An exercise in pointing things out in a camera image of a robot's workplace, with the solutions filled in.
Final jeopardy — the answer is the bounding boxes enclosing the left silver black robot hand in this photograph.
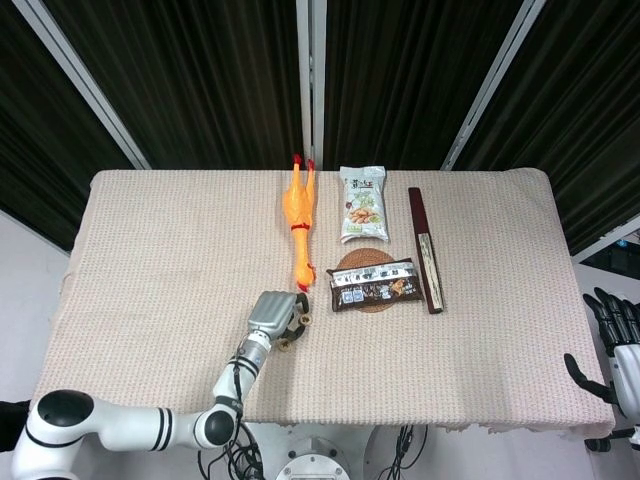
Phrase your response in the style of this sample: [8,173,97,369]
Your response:
[247,290,312,350]

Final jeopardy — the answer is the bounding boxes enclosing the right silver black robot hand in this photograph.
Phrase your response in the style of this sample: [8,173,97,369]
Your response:
[563,286,640,419]

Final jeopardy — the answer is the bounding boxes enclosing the black stand foot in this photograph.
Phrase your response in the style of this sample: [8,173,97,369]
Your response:
[585,428,626,452]

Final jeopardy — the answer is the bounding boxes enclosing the yellow rubber chicken toy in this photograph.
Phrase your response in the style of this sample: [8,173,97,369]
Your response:
[281,153,320,294]

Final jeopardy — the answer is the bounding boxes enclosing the brown snack bag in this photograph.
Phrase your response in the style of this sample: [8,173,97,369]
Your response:
[325,258,424,313]

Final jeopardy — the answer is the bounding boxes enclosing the round woven rattan coaster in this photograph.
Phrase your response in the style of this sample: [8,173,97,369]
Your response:
[335,247,396,315]

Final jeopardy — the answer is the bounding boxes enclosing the beige waffle tablecloth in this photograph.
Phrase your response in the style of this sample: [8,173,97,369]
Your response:
[27,168,617,436]

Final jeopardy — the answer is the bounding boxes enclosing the white snack bag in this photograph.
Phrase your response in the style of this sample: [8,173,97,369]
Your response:
[339,165,391,245]

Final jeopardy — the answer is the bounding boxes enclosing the white grey robot torso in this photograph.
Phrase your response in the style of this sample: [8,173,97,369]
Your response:
[247,423,384,480]

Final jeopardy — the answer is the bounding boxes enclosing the dark red folded fan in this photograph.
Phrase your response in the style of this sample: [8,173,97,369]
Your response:
[407,186,446,315]

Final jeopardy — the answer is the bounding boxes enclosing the dark curtain panel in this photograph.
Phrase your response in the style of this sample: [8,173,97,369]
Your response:
[42,0,307,171]
[453,0,640,257]
[0,0,137,252]
[322,0,527,171]

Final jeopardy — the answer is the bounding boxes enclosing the black fabric bag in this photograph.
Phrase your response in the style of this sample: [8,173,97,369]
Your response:
[0,398,32,442]

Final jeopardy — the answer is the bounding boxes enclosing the grey aluminium frame rail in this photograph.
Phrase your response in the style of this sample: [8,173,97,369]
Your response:
[569,214,640,265]

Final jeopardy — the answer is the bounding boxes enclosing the black cable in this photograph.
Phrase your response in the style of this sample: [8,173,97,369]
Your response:
[222,423,266,480]
[382,424,431,480]
[197,447,224,480]

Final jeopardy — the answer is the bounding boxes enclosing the grey aluminium frame post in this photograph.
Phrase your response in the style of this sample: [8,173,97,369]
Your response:
[439,0,552,171]
[294,0,328,171]
[11,0,152,170]

